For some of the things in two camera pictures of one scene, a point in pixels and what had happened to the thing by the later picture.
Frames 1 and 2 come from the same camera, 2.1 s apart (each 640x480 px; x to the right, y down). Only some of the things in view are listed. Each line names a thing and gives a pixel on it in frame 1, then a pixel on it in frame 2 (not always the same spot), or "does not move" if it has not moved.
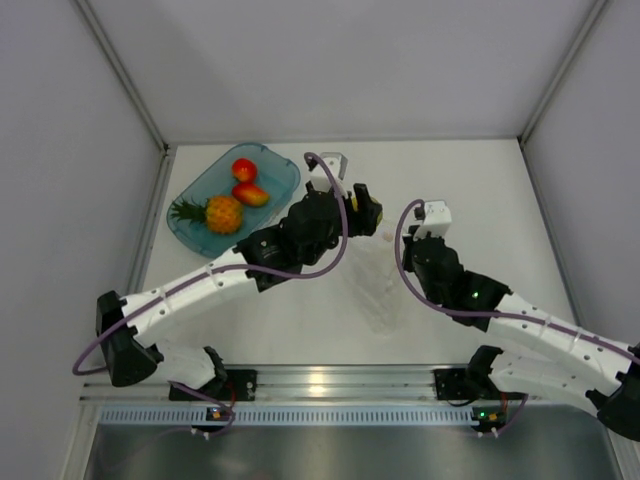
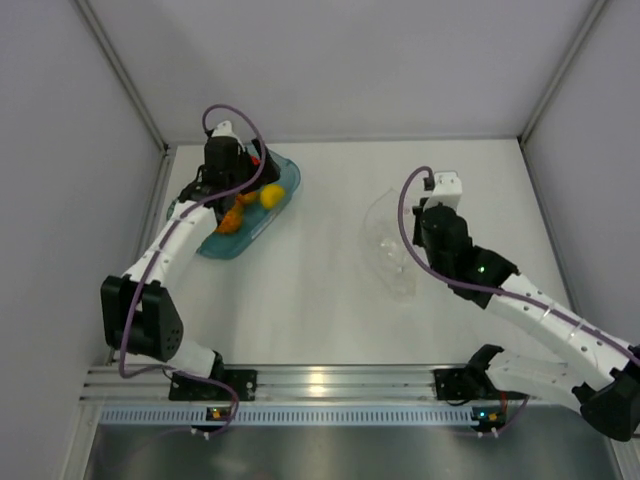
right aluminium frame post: (566, 65) does not move
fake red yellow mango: (250, 194) does not move
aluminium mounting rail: (296, 384) does not move
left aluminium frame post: (125, 72) does not move
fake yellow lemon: (356, 208) -> (270, 194)
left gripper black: (361, 222) -> (269, 173)
